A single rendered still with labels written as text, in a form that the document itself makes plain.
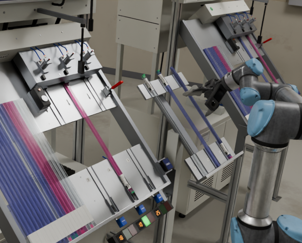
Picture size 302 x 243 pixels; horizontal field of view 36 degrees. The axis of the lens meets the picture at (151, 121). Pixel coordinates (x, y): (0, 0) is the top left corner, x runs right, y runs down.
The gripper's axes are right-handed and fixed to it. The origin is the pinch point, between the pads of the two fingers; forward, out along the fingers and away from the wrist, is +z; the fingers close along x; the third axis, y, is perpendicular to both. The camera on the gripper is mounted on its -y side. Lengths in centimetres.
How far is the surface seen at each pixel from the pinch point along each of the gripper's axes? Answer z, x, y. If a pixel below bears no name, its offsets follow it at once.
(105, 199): 11, 18, -61
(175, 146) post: 15.9, -7.8, -9.5
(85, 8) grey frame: 3, 62, 2
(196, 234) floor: 70, -77, 5
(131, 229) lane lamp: 11, 4, -64
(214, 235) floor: 64, -86, 8
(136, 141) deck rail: 13.0, 13.4, -27.1
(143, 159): 10.9, 8.7, -34.1
